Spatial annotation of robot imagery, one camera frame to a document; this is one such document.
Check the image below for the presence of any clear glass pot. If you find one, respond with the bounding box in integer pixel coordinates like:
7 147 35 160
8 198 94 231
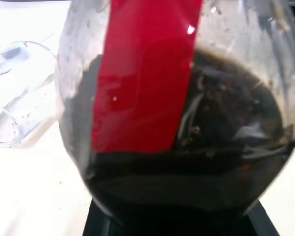
54 0 295 225

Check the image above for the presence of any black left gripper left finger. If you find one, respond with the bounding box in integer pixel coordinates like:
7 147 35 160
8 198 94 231
82 196 128 236

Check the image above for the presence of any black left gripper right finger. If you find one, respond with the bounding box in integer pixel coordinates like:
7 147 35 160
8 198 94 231
236 199 281 236

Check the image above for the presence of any clear wine glass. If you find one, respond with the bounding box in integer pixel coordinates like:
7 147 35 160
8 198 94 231
0 40 59 149

